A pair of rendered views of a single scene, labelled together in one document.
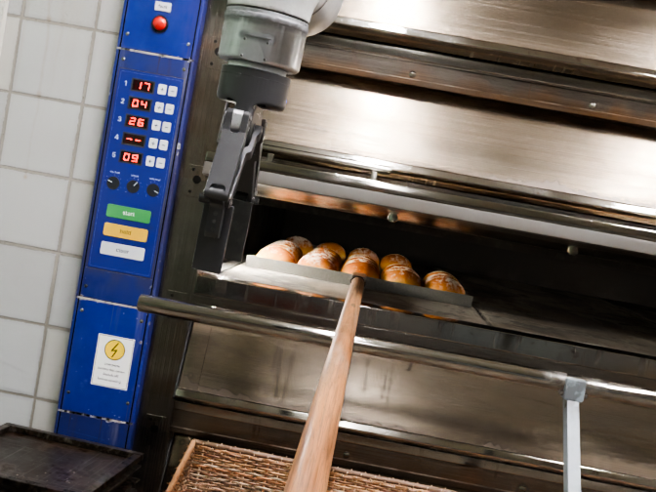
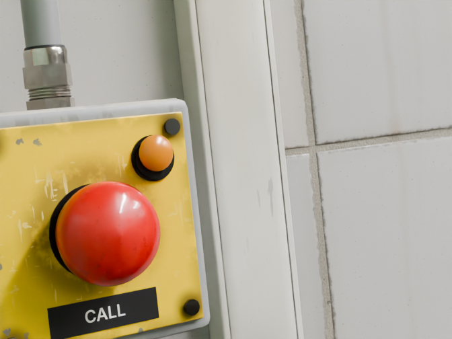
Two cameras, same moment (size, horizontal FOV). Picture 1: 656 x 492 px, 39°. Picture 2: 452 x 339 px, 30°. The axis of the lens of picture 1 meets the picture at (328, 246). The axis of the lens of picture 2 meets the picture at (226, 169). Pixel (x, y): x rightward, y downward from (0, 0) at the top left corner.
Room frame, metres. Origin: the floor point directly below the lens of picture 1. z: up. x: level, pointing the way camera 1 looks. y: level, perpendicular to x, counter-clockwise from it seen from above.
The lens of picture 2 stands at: (1.53, 0.98, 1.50)
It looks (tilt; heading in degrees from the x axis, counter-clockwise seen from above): 3 degrees down; 328
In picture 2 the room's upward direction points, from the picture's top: 6 degrees counter-clockwise
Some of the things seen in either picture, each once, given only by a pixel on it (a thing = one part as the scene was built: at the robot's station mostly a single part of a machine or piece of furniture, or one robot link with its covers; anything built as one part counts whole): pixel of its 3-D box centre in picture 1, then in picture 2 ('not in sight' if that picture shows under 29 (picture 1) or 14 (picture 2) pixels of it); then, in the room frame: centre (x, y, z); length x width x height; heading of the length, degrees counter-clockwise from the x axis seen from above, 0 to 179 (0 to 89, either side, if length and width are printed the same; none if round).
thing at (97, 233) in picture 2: not in sight; (103, 232); (1.83, 0.86, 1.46); 0.04 x 0.04 x 0.04; 87
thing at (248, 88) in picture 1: (248, 112); not in sight; (1.01, 0.11, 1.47); 0.08 x 0.07 x 0.09; 177
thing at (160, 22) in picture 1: (160, 17); not in sight; (1.86, 0.40, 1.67); 0.03 x 0.02 x 0.06; 87
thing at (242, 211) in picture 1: (234, 229); not in sight; (1.08, 0.11, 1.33); 0.03 x 0.01 x 0.07; 87
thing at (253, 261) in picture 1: (359, 273); not in sight; (2.40, -0.09, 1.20); 0.55 x 0.36 x 0.03; 87
